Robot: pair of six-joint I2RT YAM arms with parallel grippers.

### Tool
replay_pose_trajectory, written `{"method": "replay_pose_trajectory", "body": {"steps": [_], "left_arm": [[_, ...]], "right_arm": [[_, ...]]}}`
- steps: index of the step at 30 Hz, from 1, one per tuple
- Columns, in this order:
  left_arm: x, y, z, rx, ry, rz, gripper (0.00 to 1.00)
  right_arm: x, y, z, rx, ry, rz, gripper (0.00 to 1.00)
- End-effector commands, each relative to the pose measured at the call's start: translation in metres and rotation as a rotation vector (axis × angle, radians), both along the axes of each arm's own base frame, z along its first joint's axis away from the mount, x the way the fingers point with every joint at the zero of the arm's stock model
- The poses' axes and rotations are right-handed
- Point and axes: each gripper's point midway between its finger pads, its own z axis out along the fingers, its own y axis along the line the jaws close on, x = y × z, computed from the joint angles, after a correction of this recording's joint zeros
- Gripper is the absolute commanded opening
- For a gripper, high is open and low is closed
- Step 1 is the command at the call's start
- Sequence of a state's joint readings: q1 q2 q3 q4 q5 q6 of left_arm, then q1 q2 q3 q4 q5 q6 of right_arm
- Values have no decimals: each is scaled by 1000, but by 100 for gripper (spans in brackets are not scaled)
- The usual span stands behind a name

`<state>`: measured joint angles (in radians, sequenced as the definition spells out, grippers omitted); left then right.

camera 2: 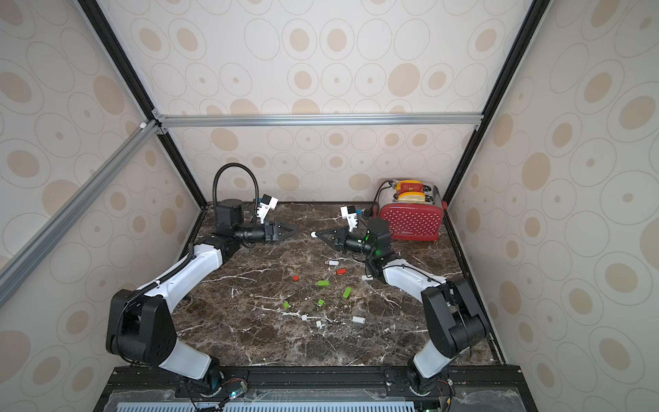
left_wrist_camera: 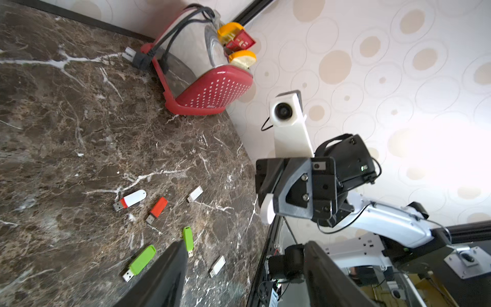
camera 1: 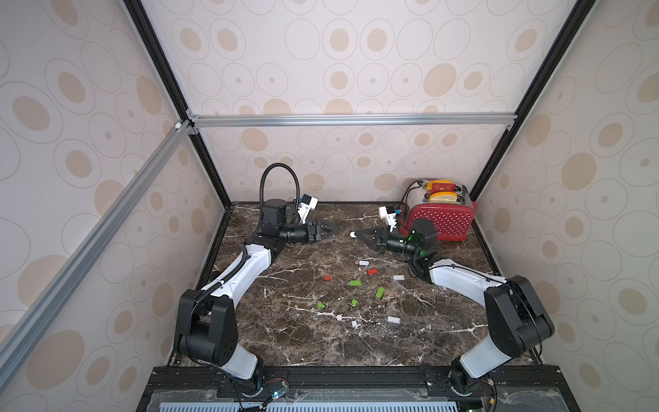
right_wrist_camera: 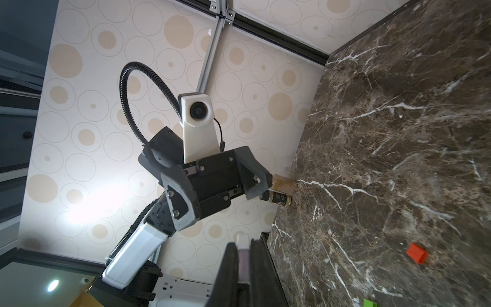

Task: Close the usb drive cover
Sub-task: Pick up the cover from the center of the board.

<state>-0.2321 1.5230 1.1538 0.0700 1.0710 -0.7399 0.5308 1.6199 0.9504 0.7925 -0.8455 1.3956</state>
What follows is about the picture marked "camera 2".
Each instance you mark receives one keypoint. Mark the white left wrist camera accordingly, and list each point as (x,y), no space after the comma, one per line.
(265,204)

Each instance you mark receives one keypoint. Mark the silver aluminium crossbar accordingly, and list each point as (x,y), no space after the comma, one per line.
(308,120)

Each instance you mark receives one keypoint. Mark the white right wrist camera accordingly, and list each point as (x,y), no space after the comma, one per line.
(350,215)

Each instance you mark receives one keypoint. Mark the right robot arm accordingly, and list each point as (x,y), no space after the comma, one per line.
(454,317)

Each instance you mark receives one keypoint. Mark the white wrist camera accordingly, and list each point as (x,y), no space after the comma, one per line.
(350,215)
(265,204)

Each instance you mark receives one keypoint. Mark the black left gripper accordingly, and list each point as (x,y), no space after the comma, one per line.
(269,232)

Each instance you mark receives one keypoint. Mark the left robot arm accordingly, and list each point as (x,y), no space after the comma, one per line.
(140,327)

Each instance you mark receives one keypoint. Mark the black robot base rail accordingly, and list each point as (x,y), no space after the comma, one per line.
(384,388)

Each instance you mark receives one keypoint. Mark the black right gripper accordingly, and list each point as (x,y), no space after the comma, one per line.
(340,240)

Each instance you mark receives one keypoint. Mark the red polka dot toaster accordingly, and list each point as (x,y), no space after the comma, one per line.
(414,209)

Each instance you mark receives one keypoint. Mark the silver aluminium side rail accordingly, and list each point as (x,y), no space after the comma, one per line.
(22,265)

